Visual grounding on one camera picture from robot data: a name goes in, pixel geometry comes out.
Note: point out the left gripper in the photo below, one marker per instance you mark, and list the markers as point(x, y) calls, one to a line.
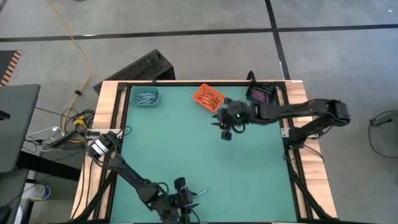
point(182, 200)

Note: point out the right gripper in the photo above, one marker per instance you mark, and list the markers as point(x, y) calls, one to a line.
point(236, 113)

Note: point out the teal crayon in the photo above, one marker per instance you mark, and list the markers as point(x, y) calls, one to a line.
point(143, 94)
point(143, 99)
point(150, 96)
point(203, 191)

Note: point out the purple crayon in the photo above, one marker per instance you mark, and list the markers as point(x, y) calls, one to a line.
point(263, 97)
point(255, 94)
point(259, 95)

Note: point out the white-wrapped dark crayon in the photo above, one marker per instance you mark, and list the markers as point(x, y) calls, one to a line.
point(145, 102)

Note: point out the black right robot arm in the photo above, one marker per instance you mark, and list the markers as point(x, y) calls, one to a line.
point(295, 109)

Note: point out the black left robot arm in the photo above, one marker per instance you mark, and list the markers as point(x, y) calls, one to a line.
point(130, 174)

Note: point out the orange plastic basket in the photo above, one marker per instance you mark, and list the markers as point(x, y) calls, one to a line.
point(199, 91)

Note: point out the green table mat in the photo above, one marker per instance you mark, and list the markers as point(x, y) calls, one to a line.
point(186, 155)

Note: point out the black plastic basket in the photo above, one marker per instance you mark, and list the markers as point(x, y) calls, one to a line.
point(270, 87)

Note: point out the teal plastic bin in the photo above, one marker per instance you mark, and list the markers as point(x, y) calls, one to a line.
point(133, 91)

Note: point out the yellow plug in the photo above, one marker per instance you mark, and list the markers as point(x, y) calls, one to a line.
point(79, 120)

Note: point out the white plastic bottle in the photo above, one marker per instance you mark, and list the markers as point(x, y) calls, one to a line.
point(37, 192)

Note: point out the grey metal stand foot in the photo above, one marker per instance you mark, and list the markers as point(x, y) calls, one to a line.
point(384, 118)

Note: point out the small grey desk surface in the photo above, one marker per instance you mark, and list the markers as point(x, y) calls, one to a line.
point(11, 193)

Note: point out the large grey desk surface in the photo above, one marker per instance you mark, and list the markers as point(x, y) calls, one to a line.
point(17, 124)

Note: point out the black mat orange striped edge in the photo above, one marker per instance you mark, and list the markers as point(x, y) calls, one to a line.
point(7, 67)

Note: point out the black metal table frame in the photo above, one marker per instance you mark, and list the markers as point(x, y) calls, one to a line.
point(202, 84)

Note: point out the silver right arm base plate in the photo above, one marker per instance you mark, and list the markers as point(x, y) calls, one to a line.
point(284, 132)

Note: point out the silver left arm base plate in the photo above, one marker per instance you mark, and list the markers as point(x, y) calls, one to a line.
point(116, 130)

